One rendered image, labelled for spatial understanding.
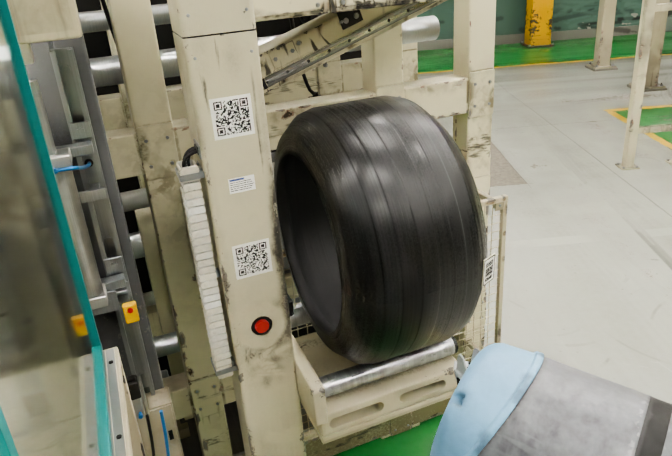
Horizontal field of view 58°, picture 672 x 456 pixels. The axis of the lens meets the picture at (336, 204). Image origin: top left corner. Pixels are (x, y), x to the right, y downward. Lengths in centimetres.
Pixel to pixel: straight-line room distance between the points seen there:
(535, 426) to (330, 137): 81
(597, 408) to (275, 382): 100
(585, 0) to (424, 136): 1017
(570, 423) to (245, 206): 83
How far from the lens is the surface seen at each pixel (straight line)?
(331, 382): 135
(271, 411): 143
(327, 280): 160
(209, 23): 107
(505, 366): 48
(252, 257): 121
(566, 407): 46
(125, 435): 80
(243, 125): 111
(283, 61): 153
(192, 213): 115
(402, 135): 118
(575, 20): 1128
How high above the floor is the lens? 178
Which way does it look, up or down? 24 degrees down
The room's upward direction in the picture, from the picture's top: 4 degrees counter-clockwise
